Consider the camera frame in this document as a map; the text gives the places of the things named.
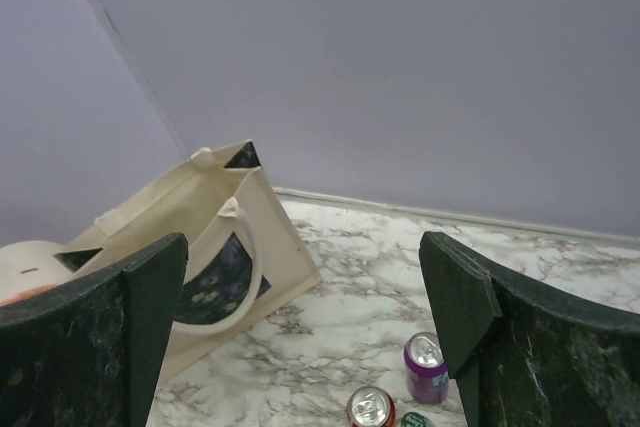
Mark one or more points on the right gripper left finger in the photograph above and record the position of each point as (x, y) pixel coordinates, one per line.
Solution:
(89, 352)

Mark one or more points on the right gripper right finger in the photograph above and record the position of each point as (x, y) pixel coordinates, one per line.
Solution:
(524, 353)

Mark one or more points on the purple fanta can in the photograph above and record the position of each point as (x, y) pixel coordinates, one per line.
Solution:
(427, 377)

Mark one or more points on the clear glass bottle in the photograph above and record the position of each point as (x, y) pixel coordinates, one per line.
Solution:
(415, 419)

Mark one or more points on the red cola can four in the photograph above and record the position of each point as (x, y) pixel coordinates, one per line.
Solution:
(370, 406)

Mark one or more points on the beige canvas tote bag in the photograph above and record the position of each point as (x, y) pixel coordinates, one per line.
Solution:
(245, 258)

